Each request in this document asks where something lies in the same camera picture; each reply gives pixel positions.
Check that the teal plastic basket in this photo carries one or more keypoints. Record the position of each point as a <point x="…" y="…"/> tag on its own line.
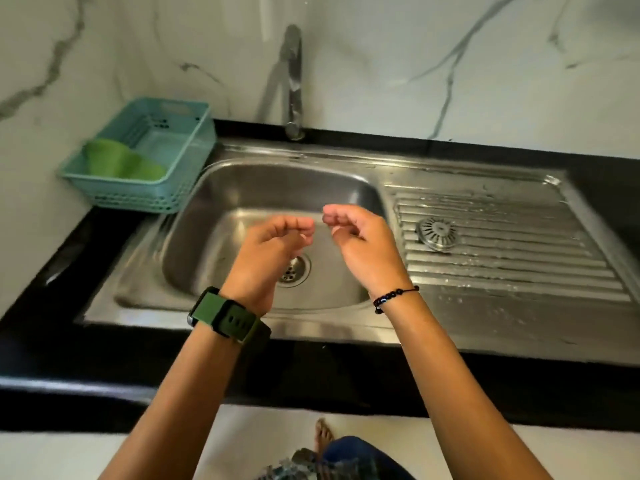
<point x="190" y="144"/>

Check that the metal sink strainer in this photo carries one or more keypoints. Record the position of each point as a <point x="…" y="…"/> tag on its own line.
<point x="437" y="232"/>

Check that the person's right foot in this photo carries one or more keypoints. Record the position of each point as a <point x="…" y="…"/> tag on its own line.
<point x="324" y="437"/>

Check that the green cleaning cloth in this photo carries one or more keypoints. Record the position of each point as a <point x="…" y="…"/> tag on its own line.
<point x="115" y="159"/>

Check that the person's right forearm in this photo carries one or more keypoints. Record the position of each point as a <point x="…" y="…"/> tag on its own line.
<point x="450" y="394"/>

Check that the person's left hand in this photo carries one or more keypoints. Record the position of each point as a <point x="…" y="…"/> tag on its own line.
<point x="265" y="264"/>

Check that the person's right hand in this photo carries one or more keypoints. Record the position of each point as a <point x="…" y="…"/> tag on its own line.
<point x="370" y="249"/>

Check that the stainless steel sink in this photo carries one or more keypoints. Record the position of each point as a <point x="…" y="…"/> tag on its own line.
<point x="240" y="204"/>

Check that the chrome faucet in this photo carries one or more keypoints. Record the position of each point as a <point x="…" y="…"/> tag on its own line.
<point x="295" y="94"/>

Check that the plaid shirt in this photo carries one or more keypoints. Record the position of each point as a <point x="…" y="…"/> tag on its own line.
<point x="295" y="467"/>

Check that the metal sink drain flange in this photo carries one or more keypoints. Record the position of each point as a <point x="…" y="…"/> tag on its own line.
<point x="297" y="272"/>

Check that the person's left forearm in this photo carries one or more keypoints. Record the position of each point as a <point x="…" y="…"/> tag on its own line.
<point x="180" y="409"/>

